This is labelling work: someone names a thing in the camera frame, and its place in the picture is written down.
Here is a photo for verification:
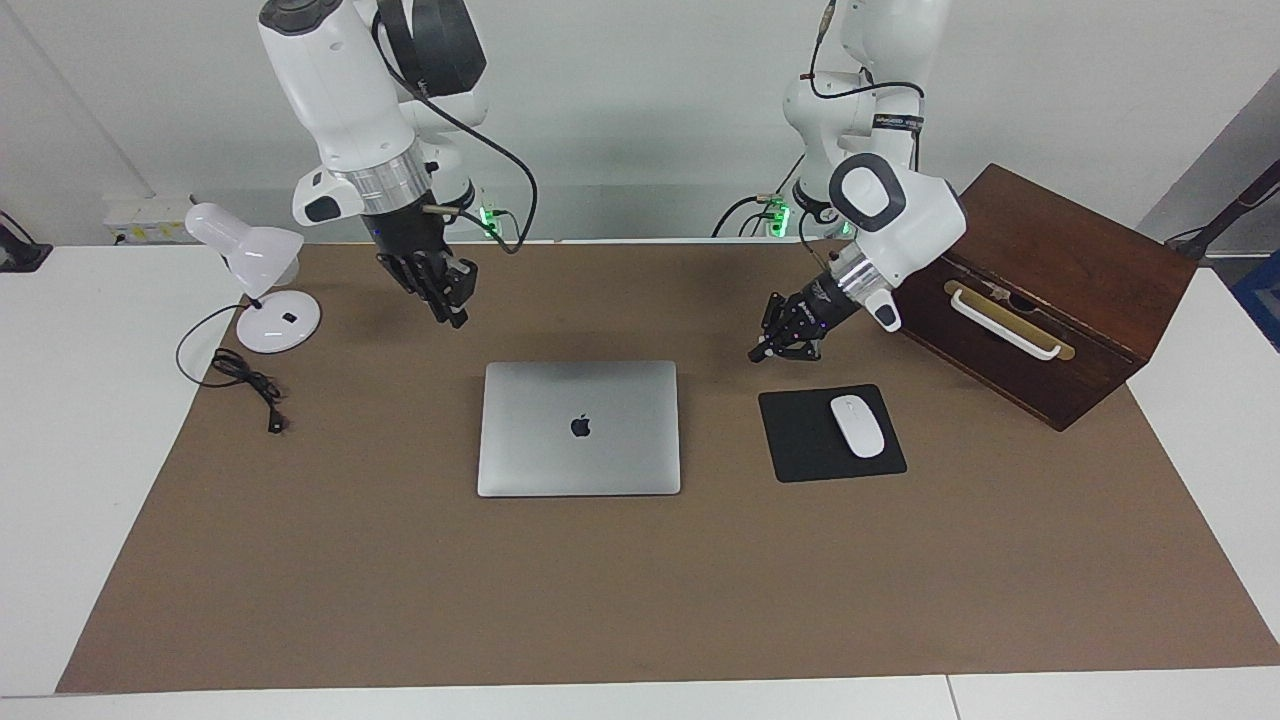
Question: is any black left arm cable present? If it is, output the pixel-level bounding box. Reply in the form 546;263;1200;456
800;0;926;276

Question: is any white computer mouse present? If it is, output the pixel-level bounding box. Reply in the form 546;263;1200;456
830;395;887;460

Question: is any dark brown wooden box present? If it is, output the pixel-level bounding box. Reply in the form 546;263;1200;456
878;163;1198;432

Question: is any blue object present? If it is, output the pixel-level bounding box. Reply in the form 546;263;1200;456
1232;250;1280;351

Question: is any silver grey laptop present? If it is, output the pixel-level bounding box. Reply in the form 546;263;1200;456
477;360;683;498

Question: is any white box handle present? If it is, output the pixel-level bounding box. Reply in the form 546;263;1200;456
948;288;1063;361

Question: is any black mouse pad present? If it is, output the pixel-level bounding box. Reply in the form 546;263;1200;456
758;384;908;484

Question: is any white desk lamp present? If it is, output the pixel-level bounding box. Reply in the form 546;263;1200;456
185;203;322;354

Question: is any white power strip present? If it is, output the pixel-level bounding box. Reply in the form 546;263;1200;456
103;195;196;244

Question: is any black stand pole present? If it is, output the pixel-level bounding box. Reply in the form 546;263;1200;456
1165;160;1280;263

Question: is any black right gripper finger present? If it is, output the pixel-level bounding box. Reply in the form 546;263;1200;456
378;252;447;323
430;255;479;329

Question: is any black lamp power cable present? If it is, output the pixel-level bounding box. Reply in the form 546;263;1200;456
176;303;288;435

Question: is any black base power cable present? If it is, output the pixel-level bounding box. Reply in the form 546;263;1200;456
712;150;806;239

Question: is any black clamp mount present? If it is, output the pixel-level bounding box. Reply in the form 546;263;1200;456
0;212;53;273

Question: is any brown table mat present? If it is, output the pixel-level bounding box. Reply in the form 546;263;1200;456
55;240;1280;694

